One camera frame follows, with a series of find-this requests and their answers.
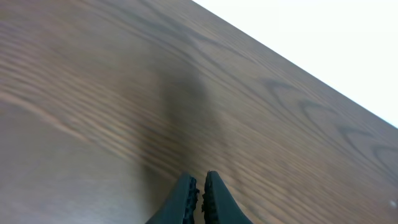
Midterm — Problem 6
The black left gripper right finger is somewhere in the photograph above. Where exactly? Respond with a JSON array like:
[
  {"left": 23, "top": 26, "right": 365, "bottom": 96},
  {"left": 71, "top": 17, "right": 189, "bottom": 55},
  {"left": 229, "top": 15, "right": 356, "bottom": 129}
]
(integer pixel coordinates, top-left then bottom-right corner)
[{"left": 201, "top": 170, "right": 252, "bottom": 224}]

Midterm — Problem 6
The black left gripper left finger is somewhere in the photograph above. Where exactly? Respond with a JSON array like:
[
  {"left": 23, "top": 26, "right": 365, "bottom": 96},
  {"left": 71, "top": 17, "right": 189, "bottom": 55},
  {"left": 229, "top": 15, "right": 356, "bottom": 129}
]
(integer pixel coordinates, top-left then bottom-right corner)
[{"left": 146, "top": 172, "right": 200, "bottom": 224}]

